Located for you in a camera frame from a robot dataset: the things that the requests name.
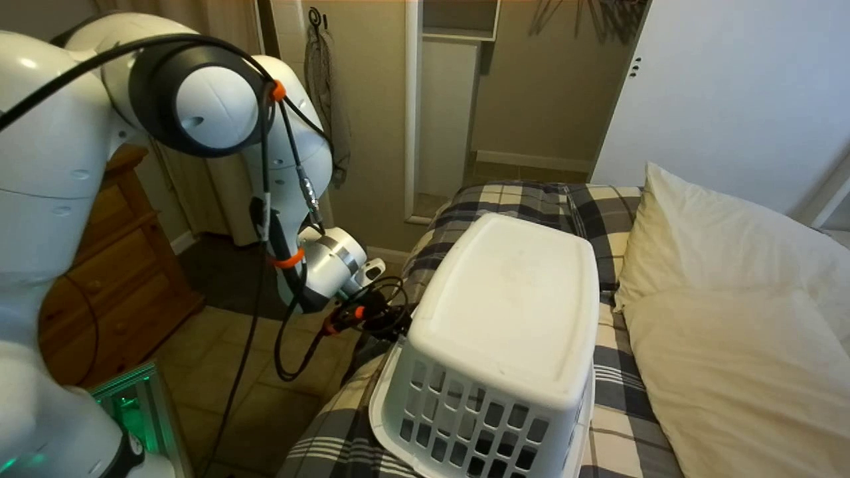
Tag dark hanging straps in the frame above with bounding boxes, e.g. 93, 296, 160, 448
304, 6, 350, 192

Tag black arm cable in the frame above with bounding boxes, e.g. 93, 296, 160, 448
0, 31, 419, 478

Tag dark floor mat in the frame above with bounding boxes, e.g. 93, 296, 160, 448
178, 230, 297, 321

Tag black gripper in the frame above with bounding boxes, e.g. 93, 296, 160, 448
332, 273, 417, 346

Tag wire clothes hangers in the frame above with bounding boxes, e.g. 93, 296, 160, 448
530, 0, 654, 47

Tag wooden dresser with drawers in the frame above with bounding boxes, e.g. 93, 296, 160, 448
37, 144, 208, 392

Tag white plastic laundry basket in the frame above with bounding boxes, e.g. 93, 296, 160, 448
367, 211, 604, 478

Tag white room door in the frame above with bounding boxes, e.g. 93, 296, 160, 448
591, 0, 850, 217

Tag plaid checkered comforter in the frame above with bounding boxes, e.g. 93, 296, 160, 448
276, 181, 686, 478

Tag white closet door frame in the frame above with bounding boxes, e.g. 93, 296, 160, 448
405, 0, 506, 225

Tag aluminium robot base stand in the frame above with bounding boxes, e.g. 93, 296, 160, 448
89, 358, 193, 478

